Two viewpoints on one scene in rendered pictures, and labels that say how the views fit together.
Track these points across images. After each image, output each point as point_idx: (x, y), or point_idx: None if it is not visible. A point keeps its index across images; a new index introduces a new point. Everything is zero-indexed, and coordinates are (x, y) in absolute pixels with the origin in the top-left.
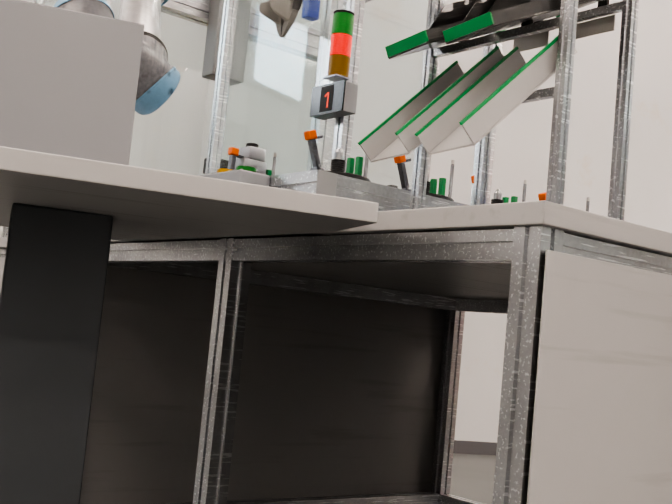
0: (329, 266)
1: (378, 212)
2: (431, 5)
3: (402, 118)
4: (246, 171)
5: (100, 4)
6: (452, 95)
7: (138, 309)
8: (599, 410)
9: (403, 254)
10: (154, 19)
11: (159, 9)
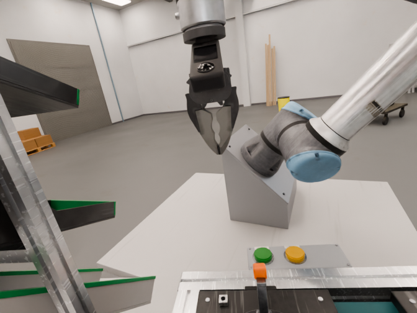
0: None
1: (105, 278)
2: (15, 153)
3: (115, 293)
4: (247, 251)
5: (282, 112)
6: (34, 281)
7: None
8: None
9: None
10: (347, 97)
11: (383, 73)
